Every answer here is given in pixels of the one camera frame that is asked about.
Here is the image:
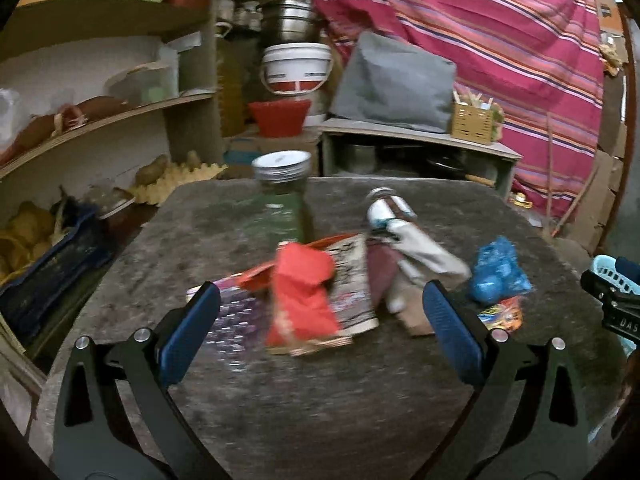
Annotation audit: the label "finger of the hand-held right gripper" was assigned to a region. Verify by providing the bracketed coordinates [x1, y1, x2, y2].
[580, 257, 640, 307]

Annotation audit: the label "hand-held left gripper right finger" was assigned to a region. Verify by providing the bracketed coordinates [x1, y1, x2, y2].
[414, 279, 592, 480]

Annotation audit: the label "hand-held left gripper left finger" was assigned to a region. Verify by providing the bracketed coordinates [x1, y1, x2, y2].
[51, 281, 232, 480]

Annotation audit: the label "light blue plastic basket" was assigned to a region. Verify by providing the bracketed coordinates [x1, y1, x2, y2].
[591, 254, 640, 361]

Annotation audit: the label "red and clear snack packet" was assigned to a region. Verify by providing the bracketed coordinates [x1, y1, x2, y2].
[476, 296, 524, 332]

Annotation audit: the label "blue plastic bag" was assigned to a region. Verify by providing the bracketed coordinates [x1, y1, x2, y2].
[467, 236, 534, 305]

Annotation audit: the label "large orange snack bag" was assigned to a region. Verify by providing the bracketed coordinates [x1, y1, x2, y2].
[239, 232, 380, 335]

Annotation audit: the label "purple blister pill pack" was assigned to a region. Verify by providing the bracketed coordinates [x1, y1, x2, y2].
[186, 279, 275, 368]

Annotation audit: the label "brown cardboard sheets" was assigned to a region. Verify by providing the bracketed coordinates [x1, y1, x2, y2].
[562, 0, 630, 256]

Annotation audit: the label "clear jar of nuts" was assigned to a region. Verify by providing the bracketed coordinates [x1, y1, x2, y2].
[366, 187, 419, 242]

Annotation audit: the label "thin wooden stick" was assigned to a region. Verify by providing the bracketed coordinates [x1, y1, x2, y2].
[544, 110, 557, 217]

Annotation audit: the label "dark blue plastic crate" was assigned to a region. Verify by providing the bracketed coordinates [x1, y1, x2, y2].
[0, 209, 114, 333]

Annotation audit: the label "yellow egg tray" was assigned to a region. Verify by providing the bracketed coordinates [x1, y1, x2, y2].
[131, 162, 229, 207]

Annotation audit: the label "green jar with silver lid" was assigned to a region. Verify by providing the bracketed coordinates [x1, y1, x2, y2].
[251, 150, 314, 250]

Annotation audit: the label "blue cardboard box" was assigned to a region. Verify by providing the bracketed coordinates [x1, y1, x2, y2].
[225, 137, 267, 167]

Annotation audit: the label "pile of yellow produce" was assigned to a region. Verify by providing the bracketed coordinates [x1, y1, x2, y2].
[0, 201, 57, 282]

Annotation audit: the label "low wooden cabinet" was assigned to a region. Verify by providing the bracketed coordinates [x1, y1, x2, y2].
[319, 118, 524, 202]

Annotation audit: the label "yellow woven basket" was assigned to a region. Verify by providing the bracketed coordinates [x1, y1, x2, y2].
[452, 91, 501, 146]

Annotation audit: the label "red plastic basin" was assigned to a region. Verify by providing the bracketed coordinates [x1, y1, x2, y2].
[248, 100, 312, 139]

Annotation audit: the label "brown sweet potato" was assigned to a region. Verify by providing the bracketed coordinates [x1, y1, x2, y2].
[69, 95, 129, 121]

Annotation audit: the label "large yellowish oil jug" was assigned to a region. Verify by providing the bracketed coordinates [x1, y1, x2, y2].
[217, 22, 247, 137]

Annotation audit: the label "clear plastic food container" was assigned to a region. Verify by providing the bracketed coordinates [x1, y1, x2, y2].
[106, 62, 179, 107]

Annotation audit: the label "grey cushion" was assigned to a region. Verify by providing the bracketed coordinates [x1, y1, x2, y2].
[329, 30, 457, 134]

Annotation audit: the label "white plastic bucket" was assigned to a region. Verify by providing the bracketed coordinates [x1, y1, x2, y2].
[259, 42, 334, 96]

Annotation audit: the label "pink striped cloth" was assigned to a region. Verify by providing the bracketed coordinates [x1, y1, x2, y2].
[304, 0, 607, 217]

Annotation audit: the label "wooden shelf unit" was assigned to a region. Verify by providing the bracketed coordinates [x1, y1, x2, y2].
[0, 0, 224, 223]

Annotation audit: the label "stainless steel pot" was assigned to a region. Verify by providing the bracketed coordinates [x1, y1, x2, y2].
[256, 0, 322, 44]

